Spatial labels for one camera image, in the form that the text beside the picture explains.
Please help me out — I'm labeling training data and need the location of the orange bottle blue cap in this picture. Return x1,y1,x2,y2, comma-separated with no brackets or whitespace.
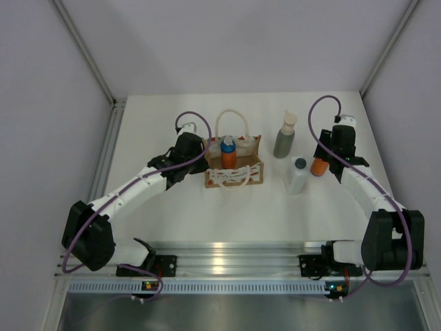
310,158,329,177
220,136,236,169

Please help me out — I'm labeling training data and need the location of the grey bottle beige cap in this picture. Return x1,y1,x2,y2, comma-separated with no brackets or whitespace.
273,110,298,159

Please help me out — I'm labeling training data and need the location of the white bottle dark cap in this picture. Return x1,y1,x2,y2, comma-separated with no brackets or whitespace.
283,157,309,195

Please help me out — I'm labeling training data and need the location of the watermelon print canvas bag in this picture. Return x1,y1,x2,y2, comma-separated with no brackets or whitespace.
203,109,264,192

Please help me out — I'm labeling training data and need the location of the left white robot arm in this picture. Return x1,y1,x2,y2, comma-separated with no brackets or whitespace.
61,132,208,276

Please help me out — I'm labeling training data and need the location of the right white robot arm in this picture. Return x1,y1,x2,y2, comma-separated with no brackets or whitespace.
314,124,424,274

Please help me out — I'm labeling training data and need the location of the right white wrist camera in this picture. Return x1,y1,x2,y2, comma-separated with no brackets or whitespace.
334,114,356,128

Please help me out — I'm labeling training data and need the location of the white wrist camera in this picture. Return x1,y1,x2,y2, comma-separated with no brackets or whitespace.
178,122,197,135
334,114,356,128

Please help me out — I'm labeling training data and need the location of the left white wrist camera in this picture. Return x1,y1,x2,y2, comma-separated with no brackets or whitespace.
178,122,197,135

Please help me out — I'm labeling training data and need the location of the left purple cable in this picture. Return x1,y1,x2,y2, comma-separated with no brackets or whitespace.
61,110,212,273

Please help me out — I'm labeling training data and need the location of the purple cable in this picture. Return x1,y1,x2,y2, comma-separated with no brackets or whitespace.
307,94,413,288
61,110,212,273

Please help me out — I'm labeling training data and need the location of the left aluminium frame post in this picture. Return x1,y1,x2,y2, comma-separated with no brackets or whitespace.
48,0,116,106

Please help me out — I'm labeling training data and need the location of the aluminium frame post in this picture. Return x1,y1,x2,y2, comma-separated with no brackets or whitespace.
359,0,424,99
48,0,116,106

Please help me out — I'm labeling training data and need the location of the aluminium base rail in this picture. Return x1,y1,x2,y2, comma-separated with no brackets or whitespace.
54,241,431,296

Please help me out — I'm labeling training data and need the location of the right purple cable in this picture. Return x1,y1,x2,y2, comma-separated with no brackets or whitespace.
307,94,413,288

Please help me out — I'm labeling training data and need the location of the right aluminium frame post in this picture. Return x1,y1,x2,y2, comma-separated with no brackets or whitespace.
359,0,424,99

